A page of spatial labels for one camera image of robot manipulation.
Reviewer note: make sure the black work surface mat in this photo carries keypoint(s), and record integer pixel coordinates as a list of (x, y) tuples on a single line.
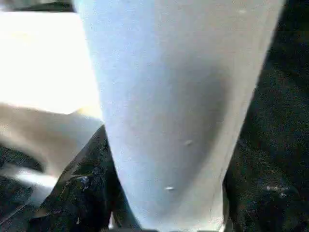
[(285, 84)]

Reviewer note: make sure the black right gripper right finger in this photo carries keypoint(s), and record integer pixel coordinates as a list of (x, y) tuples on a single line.
[(260, 200)]

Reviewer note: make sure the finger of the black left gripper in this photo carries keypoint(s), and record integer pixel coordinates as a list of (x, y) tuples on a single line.
[(12, 207), (19, 159)]

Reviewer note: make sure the white plastic table top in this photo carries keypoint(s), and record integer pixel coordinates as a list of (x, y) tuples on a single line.
[(43, 67)]

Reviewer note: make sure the white plastic table leg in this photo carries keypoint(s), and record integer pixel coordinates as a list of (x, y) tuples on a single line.
[(169, 96)]

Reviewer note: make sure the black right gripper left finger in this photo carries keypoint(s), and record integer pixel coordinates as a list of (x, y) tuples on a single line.
[(84, 193)]

